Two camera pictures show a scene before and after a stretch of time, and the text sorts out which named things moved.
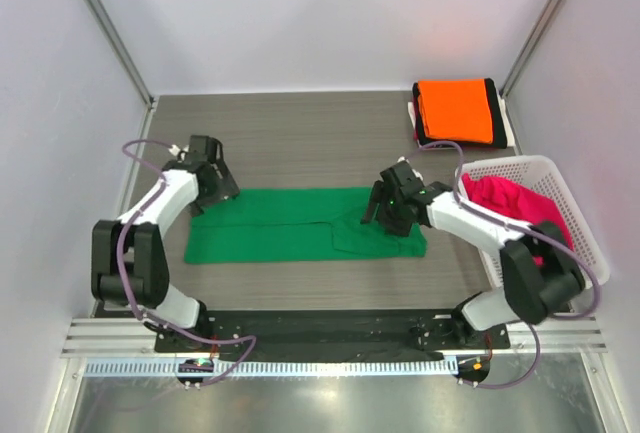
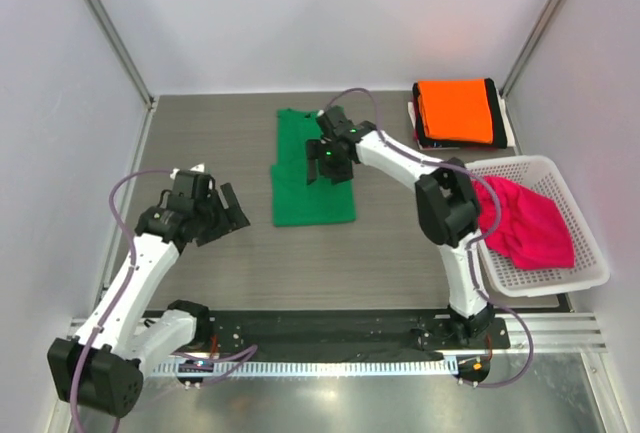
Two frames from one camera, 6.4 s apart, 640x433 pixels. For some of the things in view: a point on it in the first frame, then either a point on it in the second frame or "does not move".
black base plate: [330, 334] does not move
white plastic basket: [541, 172] does not move
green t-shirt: [295, 224] to [295, 201]
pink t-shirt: [516, 200] does not move
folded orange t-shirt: [456, 109] does not move
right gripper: [400, 228] to [316, 150]
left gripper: [225, 188] to [237, 219]
